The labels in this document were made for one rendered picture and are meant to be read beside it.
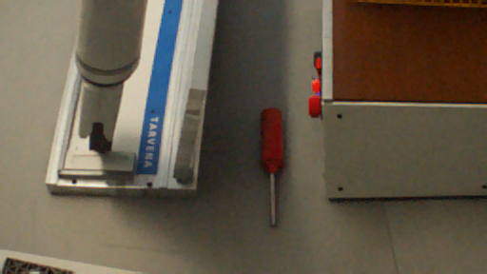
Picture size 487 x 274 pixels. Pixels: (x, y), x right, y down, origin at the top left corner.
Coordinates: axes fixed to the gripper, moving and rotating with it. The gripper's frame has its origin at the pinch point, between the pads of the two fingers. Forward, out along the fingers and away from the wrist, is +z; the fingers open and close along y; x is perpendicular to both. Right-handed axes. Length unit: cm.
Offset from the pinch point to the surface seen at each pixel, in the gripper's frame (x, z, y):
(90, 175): -0.8, 2.1, 4.6
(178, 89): 9.4, 0.5, -10.3
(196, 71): 11.1, -18.9, 3.1
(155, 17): 4.4, 1.8, -24.6
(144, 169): 6.3, 1.4, 2.9
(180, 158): 10.7, -5.8, 5.7
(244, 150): 18.9, 0.9, -1.9
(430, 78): 38.1, -23.2, 2.4
